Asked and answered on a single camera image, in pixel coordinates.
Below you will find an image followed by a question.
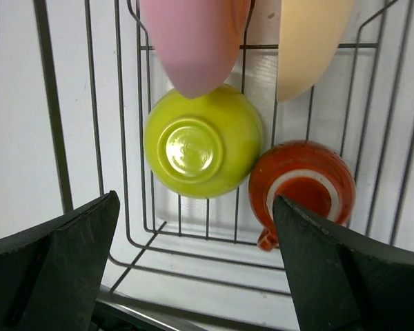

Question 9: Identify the aluminium mounting rail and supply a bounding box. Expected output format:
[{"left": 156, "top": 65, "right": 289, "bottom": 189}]
[{"left": 95, "top": 285, "right": 297, "bottom": 331}]

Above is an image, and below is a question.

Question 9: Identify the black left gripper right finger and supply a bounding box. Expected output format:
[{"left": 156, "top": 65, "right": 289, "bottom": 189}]
[{"left": 273, "top": 196, "right": 414, "bottom": 330}]

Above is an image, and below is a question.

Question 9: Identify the black wire dish rack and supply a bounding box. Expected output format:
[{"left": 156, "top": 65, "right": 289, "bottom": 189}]
[{"left": 50, "top": 1, "right": 414, "bottom": 297}]

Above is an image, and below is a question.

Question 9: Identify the lime green bowl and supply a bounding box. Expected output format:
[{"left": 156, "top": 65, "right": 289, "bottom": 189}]
[{"left": 144, "top": 83, "right": 264, "bottom": 199}]

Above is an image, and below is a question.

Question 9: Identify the orange mug dark inside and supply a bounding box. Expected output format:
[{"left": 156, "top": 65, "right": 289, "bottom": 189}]
[{"left": 248, "top": 141, "right": 356, "bottom": 252}]

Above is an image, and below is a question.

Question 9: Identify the yellow plastic plate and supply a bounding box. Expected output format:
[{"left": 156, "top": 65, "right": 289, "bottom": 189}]
[{"left": 276, "top": 0, "right": 355, "bottom": 102}]

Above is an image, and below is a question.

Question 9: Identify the pink plastic plate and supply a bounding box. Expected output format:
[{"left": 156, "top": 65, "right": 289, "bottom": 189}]
[{"left": 139, "top": 0, "right": 250, "bottom": 99}]

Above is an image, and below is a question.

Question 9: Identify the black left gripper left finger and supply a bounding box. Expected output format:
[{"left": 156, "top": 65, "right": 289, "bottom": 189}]
[{"left": 0, "top": 191, "right": 120, "bottom": 330}]

